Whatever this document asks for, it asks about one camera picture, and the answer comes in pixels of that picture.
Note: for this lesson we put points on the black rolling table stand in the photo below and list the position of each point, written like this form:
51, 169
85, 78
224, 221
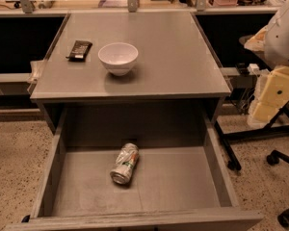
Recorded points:
268, 131

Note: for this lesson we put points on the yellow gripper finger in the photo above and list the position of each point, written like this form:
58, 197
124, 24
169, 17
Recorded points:
272, 87
261, 113

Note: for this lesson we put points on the grey cabinet counter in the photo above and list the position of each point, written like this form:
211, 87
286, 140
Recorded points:
174, 60

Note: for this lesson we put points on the grey open top drawer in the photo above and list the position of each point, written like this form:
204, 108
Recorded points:
179, 183

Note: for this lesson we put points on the white power adapter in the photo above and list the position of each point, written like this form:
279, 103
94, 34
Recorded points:
253, 69

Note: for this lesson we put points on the silver green 7up can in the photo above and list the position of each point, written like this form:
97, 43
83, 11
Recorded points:
122, 170

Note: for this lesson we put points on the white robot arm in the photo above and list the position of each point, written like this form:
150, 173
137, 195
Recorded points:
273, 41

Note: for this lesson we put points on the white ceramic bowl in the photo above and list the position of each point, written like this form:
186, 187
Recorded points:
118, 58

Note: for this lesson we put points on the dark brown snack bar packet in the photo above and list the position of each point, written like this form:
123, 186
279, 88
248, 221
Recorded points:
79, 51

